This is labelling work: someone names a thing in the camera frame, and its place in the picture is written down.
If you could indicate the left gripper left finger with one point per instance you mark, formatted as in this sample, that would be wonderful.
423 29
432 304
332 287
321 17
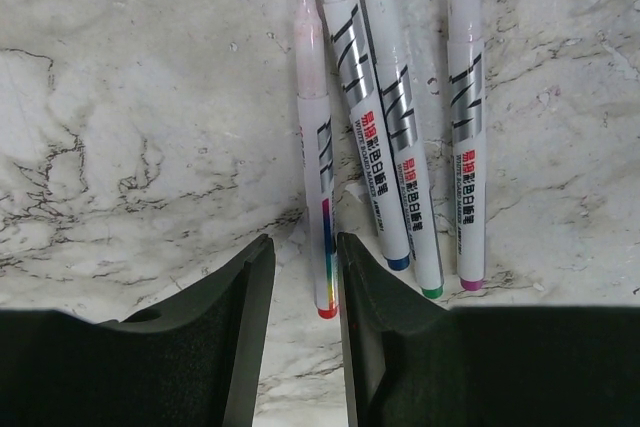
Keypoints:
193 359

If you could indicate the purple-end white marker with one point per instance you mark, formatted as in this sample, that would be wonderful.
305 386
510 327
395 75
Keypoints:
465 50

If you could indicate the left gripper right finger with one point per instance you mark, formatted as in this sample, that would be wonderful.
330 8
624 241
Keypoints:
409 362

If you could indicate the green-end white marker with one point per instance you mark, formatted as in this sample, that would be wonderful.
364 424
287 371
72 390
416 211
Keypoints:
400 114

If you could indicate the red-end white marker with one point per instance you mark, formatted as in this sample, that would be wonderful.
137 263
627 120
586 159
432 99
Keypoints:
314 113

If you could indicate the blue-end white marker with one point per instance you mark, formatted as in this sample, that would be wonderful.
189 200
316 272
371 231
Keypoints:
354 63

